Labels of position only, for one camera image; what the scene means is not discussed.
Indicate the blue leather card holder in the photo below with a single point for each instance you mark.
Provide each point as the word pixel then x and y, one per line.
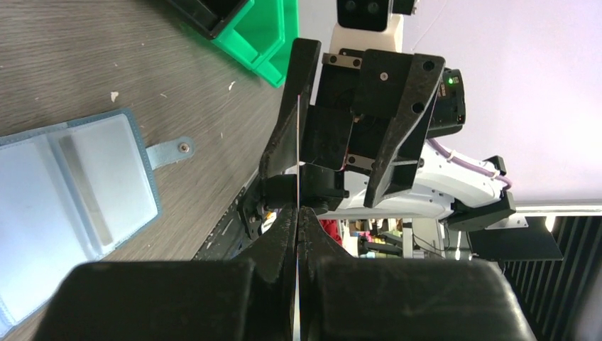
pixel 72 193

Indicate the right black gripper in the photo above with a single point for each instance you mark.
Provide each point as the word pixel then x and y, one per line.
pixel 371 116

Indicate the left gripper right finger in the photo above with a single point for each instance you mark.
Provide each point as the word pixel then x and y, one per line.
pixel 347 298

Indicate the black plastic bin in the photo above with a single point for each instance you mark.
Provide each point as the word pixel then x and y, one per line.
pixel 208 17

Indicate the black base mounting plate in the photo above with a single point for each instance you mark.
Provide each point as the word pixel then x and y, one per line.
pixel 244 220

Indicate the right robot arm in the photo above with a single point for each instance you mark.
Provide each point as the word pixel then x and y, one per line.
pixel 466 196

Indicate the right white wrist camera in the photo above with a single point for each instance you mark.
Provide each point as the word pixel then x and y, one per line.
pixel 370 25

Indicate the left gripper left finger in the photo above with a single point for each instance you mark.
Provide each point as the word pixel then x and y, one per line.
pixel 249 297

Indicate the green plastic bin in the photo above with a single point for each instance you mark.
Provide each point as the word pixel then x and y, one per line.
pixel 260 38

